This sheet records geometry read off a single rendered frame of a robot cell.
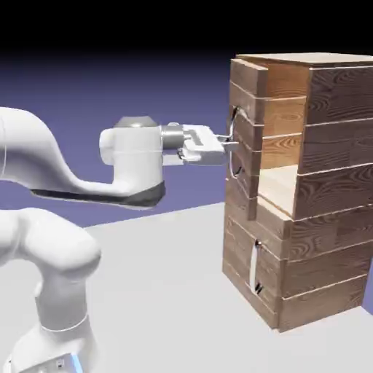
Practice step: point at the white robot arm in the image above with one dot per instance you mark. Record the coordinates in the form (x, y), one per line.
(128, 157)

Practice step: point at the wooden cabinet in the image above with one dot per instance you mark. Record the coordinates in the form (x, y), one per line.
(329, 186)

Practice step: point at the tall wooden cabinet door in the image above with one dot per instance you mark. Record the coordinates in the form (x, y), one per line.
(243, 122)

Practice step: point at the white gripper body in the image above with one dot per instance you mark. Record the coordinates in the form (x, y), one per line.
(208, 145)

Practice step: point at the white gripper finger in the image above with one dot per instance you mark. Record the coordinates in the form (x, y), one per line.
(223, 136)
(230, 146)

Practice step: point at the short wooden cabinet door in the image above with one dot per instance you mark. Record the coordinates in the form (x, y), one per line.
(239, 250)

